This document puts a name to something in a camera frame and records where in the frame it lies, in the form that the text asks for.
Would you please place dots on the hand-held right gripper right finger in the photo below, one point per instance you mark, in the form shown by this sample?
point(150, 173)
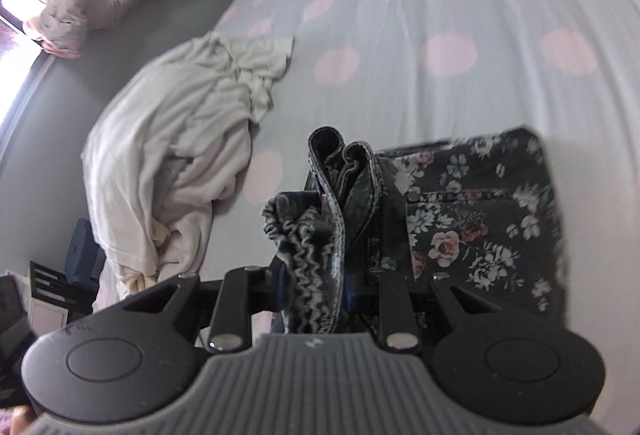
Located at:
point(395, 310)

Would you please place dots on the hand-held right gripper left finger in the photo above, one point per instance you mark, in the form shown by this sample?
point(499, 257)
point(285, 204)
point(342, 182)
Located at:
point(234, 310)

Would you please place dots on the dark floral pants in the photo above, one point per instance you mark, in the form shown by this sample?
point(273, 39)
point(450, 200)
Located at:
point(450, 215)

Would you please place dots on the blue chair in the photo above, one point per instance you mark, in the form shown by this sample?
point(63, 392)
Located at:
point(82, 255)

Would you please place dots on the white garment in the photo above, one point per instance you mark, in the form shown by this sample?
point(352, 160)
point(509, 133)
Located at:
point(185, 125)

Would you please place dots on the grey bed sheet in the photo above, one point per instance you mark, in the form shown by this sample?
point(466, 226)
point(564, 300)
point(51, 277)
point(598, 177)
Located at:
point(75, 95)

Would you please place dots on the polka-dot blanket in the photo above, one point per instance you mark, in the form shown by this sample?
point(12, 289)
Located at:
point(425, 15)

